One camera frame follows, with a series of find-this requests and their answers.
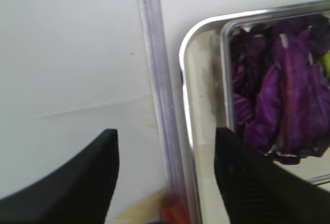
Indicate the left clear plastic rail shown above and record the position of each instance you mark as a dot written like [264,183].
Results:
[181,186]

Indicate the green lettuce pile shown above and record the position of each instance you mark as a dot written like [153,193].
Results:
[325,61]

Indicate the purple cabbage pile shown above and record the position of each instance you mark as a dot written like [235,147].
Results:
[280,90]

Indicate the metal serving tray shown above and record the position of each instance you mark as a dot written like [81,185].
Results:
[199,60]

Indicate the clear plastic salad container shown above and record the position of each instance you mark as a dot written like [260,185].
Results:
[313,171]

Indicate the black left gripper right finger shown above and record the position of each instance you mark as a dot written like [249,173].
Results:
[255,190]

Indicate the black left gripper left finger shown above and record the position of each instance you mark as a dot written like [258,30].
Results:
[80,191]

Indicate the front tomato slice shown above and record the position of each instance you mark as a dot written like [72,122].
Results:
[174,213]

